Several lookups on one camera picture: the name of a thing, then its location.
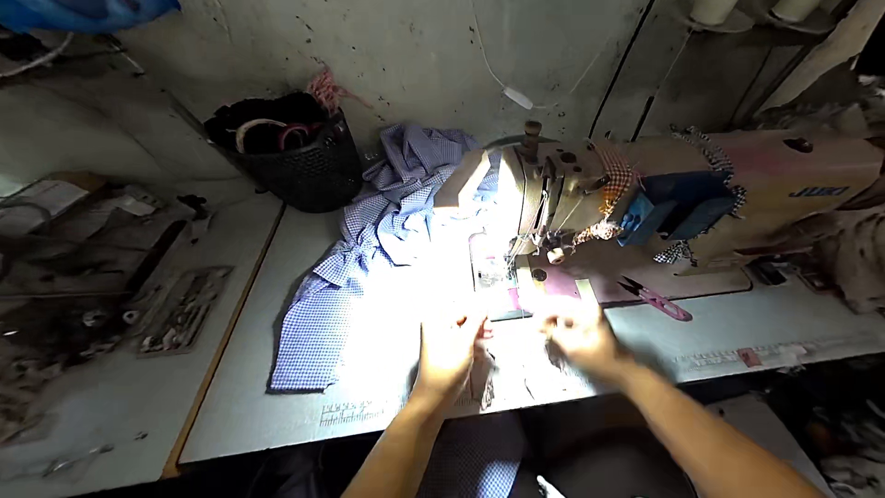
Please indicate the blue white gingham fabric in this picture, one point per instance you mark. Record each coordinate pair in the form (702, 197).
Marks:
(318, 332)

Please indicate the person's right fingers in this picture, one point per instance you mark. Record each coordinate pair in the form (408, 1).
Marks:
(556, 325)

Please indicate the pile of pale cloth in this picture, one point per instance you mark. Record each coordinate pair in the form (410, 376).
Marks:
(857, 252)

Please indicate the white thread cone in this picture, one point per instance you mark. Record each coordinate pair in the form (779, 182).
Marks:
(795, 8)
(712, 10)

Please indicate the small pink tag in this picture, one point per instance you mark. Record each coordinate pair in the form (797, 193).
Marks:
(749, 357)

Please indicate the black white checkered strip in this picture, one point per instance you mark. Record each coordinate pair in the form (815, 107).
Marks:
(719, 159)

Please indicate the pink yarn tassel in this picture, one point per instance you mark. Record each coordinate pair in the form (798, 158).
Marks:
(325, 91)

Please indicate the person's right hand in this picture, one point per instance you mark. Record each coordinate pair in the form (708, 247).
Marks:
(589, 342)

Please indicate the person's left forearm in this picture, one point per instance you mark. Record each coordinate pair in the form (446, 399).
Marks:
(401, 446)

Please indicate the blue plastic bag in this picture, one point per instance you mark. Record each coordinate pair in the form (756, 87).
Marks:
(90, 14)

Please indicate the person's legs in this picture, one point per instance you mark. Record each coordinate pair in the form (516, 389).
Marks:
(608, 456)

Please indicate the orange checkered cloth strip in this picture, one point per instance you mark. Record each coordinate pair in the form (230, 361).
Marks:
(614, 173)

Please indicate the sewing machine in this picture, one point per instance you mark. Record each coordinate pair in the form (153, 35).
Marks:
(767, 173)

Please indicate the black woven basket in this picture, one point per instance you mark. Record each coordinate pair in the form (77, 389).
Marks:
(304, 169)

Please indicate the person's left hand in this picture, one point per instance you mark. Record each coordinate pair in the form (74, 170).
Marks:
(442, 353)

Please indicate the clear tray of small parts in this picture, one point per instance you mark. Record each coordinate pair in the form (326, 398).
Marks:
(181, 315)

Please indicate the pink thread snips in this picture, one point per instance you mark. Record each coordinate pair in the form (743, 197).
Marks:
(664, 304)

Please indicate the blue box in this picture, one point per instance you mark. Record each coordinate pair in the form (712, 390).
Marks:
(700, 211)

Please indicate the person's right forearm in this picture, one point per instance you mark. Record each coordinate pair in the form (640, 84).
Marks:
(715, 442)

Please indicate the dark gingham cloth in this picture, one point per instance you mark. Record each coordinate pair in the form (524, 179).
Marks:
(477, 449)

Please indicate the pile of dark clutter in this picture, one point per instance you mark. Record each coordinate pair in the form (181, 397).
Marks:
(62, 332)

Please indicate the person's left fingers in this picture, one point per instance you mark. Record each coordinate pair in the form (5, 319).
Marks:
(482, 329)

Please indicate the crumpled grey fabric scrap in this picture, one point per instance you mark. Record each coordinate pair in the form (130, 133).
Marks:
(484, 384)

